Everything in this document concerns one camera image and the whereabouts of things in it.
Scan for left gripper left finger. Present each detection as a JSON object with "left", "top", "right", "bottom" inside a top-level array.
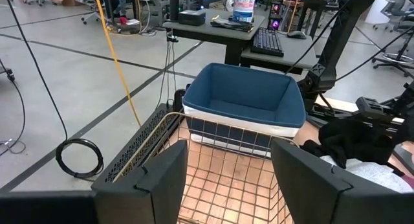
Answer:
[{"left": 91, "top": 139, "right": 188, "bottom": 224}]

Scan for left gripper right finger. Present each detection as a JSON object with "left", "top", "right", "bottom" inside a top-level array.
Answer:
[{"left": 270, "top": 138, "right": 398, "bottom": 224}]

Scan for light grey cloth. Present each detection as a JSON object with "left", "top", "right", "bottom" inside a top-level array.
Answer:
[{"left": 320, "top": 154, "right": 414, "bottom": 194}]

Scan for black cloth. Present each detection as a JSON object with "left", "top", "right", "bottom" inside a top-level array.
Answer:
[{"left": 300, "top": 117, "right": 407, "bottom": 178}]

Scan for black perforated tray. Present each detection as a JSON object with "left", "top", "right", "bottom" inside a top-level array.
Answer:
[{"left": 91, "top": 102, "right": 187, "bottom": 188}]

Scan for blue plastic bin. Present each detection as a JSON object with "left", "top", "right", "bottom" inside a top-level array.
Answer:
[{"left": 182, "top": 62, "right": 307, "bottom": 159}]

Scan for black keyboard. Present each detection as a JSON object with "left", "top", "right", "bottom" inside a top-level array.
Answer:
[{"left": 250, "top": 27, "right": 285, "bottom": 58}]

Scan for grey computer mouse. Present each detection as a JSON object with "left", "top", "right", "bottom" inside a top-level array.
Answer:
[{"left": 287, "top": 30, "right": 307, "bottom": 40}]

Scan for grey desk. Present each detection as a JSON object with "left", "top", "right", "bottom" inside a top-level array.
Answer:
[{"left": 161, "top": 8, "right": 320, "bottom": 76}]

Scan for small black box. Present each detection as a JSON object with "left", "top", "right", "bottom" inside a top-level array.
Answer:
[{"left": 177, "top": 9, "right": 207, "bottom": 27}]

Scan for black work gloves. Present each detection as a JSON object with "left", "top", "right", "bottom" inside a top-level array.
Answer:
[{"left": 210, "top": 15, "right": 255, "bottom": 33}]

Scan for person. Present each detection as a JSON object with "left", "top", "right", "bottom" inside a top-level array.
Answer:
[{"left": 114, "top": 0, "right": 130, "bottom": 25}]

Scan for black table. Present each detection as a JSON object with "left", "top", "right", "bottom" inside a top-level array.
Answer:
[{"left": 281, "top": 0, "right": 340, "bottom": 40}]

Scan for grey office chair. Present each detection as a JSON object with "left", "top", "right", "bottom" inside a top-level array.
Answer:
[{"left": 371, "top": 0, "right": 414, "bottom": 78}]

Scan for white wipes canister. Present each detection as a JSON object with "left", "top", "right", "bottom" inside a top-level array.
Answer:
[{"left": 232, "top": 0, "right": 258, "bottom": 23}]

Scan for gold wire basket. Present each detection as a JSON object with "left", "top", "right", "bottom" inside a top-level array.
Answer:
[{"left": 111, "top": 111, "right": 300, "bottom": 224}]

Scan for black coiled cable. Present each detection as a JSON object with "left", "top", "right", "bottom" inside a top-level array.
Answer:
[{"left": 1, "top": 0, "right": 105, "bottom": 180}]

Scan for yellow cable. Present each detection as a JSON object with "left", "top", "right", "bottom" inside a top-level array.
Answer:
[{"left": 92, "top": 0, "right": 142, "bottom": 128}]

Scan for thin black cable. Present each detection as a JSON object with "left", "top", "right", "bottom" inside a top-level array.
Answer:
[{"left": 0, "top": 57, "right": 27, "bottom": 157}]

